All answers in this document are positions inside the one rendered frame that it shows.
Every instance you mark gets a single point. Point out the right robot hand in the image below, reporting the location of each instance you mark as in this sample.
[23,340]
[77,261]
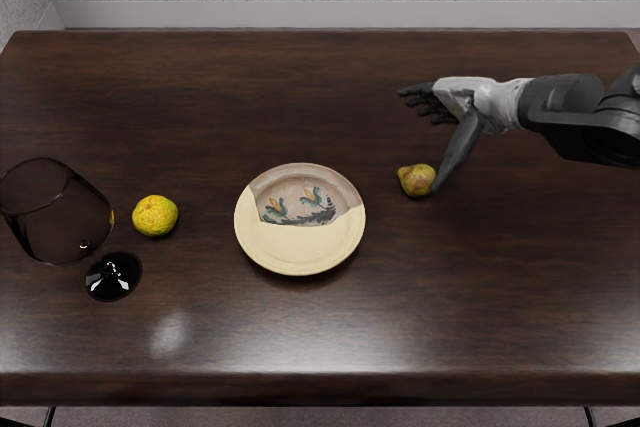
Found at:
[487,99]

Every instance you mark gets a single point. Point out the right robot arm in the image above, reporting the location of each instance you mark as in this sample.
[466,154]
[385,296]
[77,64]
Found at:
[580,117]

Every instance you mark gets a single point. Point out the cream plate with printed pattern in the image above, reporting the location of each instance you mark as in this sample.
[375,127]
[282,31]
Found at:
[299,219]

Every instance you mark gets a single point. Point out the yellow bumpy citrus fruit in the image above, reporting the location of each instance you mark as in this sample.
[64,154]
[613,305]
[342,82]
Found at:
[155,215]

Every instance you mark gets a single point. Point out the yellow-green pear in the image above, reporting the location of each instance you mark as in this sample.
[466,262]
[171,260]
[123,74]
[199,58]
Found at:
[415,180]

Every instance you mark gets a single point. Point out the clear wine glass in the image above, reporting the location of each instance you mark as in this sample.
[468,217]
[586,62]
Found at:
[55,219]

